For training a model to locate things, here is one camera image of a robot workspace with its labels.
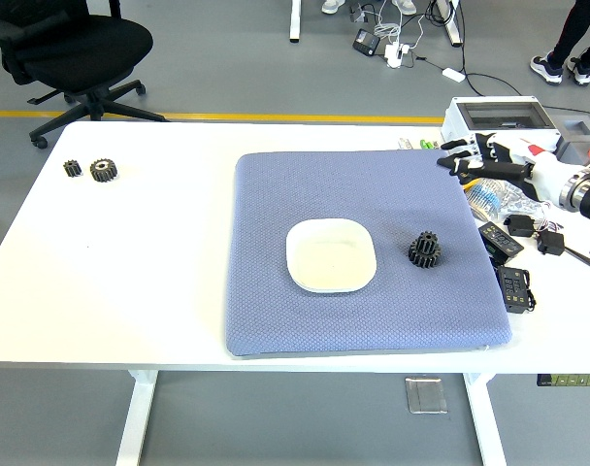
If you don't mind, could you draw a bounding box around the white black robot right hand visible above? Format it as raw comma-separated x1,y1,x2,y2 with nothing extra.
436,133,575,208

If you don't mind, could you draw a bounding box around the large black gear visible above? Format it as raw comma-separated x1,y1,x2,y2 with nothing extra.
88,157,119,183
408,241,443,268

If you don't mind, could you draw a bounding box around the grey block with square hole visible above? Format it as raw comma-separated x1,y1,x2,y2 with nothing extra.
549,116,590,161

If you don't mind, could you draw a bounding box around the clear bag of metal parts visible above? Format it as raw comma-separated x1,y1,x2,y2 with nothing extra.
493,179,553,219

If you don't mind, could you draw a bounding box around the small black adapter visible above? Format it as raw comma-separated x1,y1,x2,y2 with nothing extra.
537,231,566,255
503,213,537,238

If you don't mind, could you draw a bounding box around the bag of blue resistors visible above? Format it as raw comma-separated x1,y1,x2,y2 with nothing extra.
466,178,508,225

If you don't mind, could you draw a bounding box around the thin black rod tool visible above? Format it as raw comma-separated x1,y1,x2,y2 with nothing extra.
561,246,590,276

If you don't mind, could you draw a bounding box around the person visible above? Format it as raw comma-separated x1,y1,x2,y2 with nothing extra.
530,0,590,86

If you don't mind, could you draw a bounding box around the white desk leg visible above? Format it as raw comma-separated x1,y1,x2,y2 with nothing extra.
440,0,464,48
288,0,301,43

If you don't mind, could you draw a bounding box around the white power adapter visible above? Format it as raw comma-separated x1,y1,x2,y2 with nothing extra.
384,42,412,69

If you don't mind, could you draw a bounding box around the green label strip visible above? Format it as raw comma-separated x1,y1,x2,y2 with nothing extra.
536,373,590,388

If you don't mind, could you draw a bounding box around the black device on floor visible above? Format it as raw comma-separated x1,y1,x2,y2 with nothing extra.
351,27,381,57

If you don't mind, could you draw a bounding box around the white square dish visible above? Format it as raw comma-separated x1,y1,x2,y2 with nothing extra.
284,217,377,294

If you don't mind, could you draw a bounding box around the metal floor plate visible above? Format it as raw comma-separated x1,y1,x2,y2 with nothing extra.
404,376,449,416

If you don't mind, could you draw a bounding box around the white table leg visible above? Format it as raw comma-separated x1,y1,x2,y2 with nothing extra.
462,372,508,466
115,369,159,466

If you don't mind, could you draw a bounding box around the blue-grey quilted mat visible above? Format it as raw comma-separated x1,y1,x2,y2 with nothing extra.
224,150,513,359

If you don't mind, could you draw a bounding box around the black office chair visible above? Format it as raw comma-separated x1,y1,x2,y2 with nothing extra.
0,0,170,150

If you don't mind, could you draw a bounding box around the grey electrical enclosure box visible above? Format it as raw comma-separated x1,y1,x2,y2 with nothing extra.
441,95,563,156

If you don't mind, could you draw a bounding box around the black floor cable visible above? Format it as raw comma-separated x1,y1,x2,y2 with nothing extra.
423,0,590,120

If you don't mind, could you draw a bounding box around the white cable bundle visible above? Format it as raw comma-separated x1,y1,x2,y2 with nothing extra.
372,0,425,50

